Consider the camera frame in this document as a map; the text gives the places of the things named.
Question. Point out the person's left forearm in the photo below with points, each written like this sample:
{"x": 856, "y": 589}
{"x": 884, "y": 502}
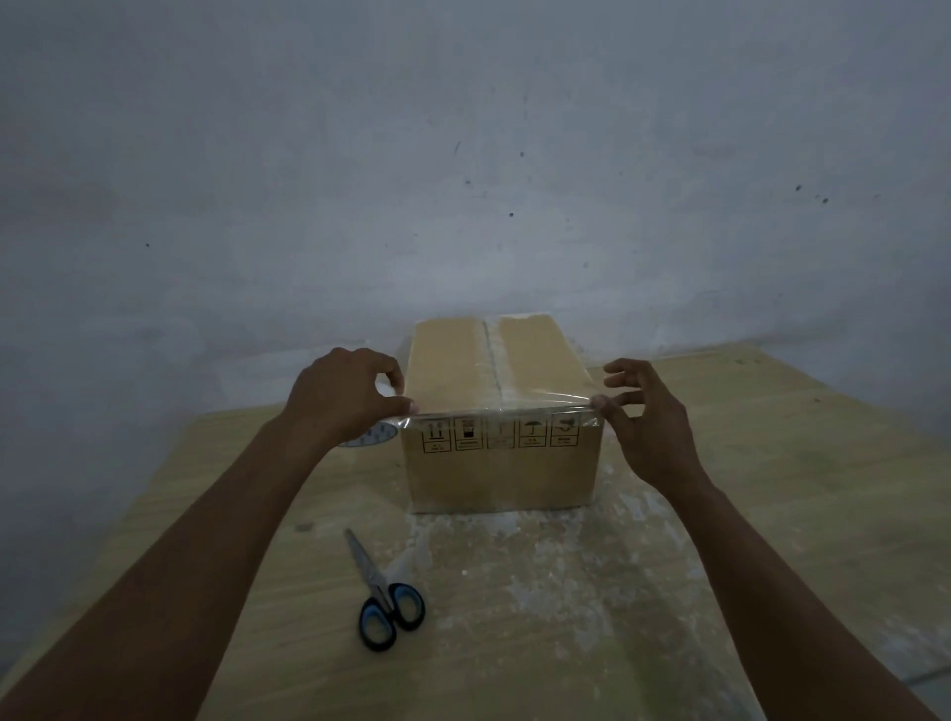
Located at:
{"x": 148, "y": 587}

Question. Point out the brown cardboard box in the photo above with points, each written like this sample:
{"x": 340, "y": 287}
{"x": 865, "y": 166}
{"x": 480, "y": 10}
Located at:
{"x": 505, "y": 468}

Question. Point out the person's right hand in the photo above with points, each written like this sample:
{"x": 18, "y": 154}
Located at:
{"x": 654, "y": 438}

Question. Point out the person's left hand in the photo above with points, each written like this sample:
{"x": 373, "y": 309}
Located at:
{"x": 342, "y": 397}

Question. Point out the person's right forearm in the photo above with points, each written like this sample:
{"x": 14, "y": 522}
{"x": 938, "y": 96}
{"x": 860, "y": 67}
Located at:
{"x": 802, "y": 609}

